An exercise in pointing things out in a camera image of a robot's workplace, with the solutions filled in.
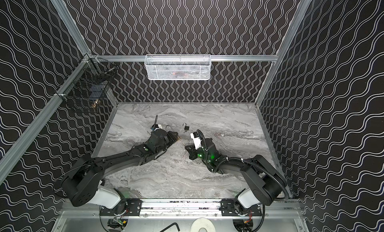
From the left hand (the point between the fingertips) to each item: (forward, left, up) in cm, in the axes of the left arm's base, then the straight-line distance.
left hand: (182, 136), depth 84 cm
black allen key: (-40, +3, -15) cm, 43 cm away
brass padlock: (-1, +2, -2) cm, 3 cm away
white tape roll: (-38, -12, -15) cm, 43 cm away
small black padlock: (+17, 0, -14) cm, 22 cm away
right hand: (-3, -3, -7) cm, 8 cm away
